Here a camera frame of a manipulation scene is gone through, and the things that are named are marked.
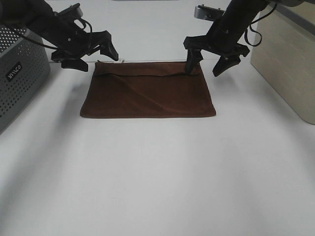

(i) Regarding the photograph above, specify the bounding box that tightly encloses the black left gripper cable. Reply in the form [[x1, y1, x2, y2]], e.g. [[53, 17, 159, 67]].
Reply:
[[22, 13, 93, 50]]

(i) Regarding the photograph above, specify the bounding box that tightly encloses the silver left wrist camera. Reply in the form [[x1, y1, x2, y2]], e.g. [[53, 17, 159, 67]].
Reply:
[[58, 3, 83, 18]]

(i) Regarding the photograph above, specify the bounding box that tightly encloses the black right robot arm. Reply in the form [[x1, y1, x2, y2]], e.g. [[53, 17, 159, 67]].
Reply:
[[184, 0, 267, 77]]

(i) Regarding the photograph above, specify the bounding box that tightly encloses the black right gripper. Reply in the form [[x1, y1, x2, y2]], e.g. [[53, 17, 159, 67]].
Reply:
[[184, 21, 250, 77]]

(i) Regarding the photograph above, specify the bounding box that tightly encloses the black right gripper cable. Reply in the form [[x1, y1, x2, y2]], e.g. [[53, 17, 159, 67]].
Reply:
[[245, 2, 278, 47]]

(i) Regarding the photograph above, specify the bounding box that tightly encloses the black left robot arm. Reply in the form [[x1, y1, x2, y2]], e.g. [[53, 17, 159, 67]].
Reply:
[[0, 0, 119, 72]]

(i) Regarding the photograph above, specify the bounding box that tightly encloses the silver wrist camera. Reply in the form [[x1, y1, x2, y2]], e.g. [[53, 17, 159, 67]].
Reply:
[[194, 4, 224, 21], [58, 3, 83, 18]]

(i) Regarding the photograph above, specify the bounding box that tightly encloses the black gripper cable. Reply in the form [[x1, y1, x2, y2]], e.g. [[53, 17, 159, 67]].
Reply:
[[22, 13, 93, 50], [245, 2, 278, 47]]

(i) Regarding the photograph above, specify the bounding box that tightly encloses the grey perforated plastic basket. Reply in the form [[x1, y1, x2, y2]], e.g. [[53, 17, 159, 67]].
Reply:
[[0, 25, 51, 131]]

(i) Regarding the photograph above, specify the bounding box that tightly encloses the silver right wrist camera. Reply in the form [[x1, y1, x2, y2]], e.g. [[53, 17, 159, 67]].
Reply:
[[194, 4, 224, 21]]

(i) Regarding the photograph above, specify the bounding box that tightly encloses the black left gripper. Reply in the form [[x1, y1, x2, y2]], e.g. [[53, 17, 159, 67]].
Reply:
[[51, 30, 118, 72]]

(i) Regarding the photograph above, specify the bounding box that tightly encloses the brown towel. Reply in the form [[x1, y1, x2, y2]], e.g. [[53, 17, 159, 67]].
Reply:
[[80, 61, 216, 118]]

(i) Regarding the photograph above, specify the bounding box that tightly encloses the beige plastic storage box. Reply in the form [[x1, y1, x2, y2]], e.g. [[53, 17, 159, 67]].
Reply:
[[251, 2, 315, 124]]

